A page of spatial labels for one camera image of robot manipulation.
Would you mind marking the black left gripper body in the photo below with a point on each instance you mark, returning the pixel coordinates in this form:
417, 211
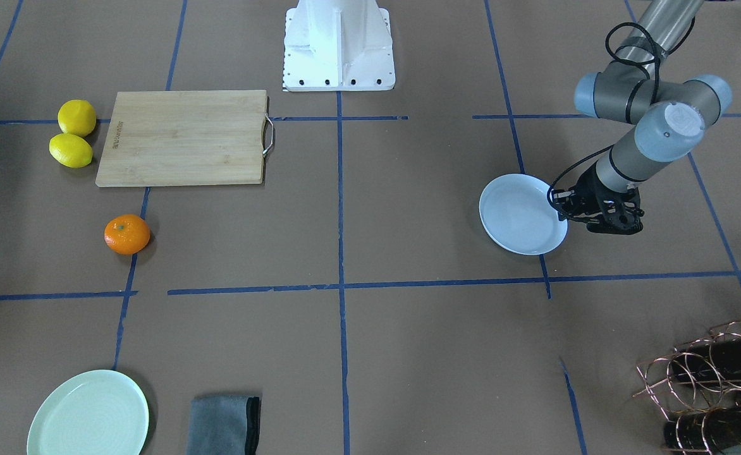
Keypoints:
590, 191

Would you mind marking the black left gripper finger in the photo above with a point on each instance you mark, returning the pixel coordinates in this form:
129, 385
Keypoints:
564, 198
574, 213

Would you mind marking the light blue plate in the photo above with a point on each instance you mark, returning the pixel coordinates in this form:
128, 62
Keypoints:
516, 215

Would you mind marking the orange fruit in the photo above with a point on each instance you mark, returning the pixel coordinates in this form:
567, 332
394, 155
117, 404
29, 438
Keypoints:
127, 234

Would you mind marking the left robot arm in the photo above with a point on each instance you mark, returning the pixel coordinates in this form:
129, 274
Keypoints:
668, 120

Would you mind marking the light green plate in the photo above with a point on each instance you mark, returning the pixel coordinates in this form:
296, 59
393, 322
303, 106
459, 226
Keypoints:
95, 412

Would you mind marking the dark green wine bottle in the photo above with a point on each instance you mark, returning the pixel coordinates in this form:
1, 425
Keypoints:
709, 363

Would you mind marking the grey folded cloth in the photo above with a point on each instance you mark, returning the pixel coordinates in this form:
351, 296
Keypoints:
224, 424

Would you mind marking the bamboo cutting board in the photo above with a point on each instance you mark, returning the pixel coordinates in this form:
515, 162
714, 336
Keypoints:
159, 138

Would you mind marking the yellow lemon outer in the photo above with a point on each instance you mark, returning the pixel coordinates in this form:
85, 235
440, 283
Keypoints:
77, 117

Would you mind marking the yellow lemon near board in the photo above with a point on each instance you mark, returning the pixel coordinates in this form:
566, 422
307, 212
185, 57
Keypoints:
70, 150

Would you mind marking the copper wire bottle rack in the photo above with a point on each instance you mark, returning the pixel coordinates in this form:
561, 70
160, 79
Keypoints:
696, 388

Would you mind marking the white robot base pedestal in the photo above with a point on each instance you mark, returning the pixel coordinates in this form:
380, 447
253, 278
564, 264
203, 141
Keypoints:
332, 46

